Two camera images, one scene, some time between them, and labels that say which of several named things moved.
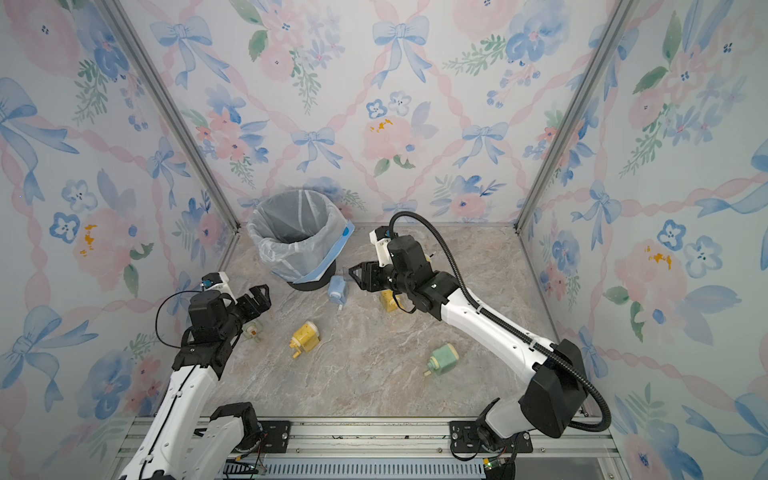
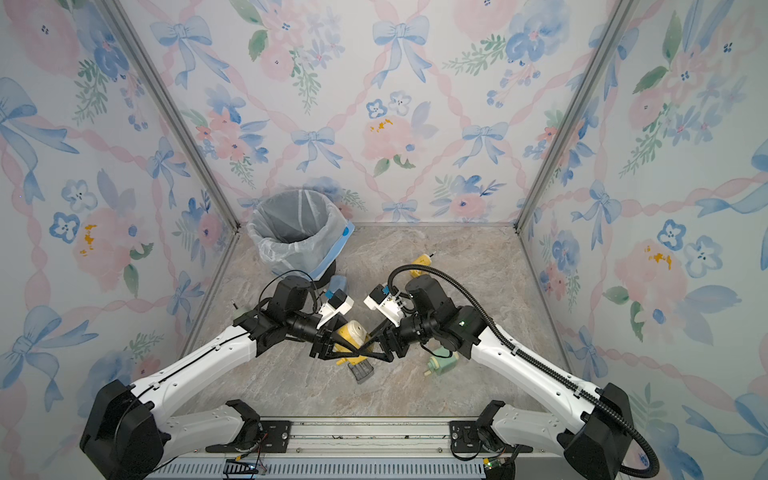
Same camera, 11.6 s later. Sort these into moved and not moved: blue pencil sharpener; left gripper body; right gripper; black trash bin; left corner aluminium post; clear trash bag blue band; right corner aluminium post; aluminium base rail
Moved: left gripper body; right gripper
Not moved: clear trash bag blue band; right corner aluminium post; left corner aluminium post; blue pencil sharpener; aluminium base rail; black trash bin
